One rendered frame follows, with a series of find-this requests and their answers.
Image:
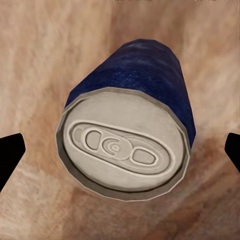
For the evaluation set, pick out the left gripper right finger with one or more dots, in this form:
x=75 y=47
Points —
x=232 y=149

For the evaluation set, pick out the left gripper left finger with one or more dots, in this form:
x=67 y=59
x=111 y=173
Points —
x=12 y=148

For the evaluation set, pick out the can of soda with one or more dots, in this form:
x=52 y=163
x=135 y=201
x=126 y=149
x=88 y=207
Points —
x=127 y=129

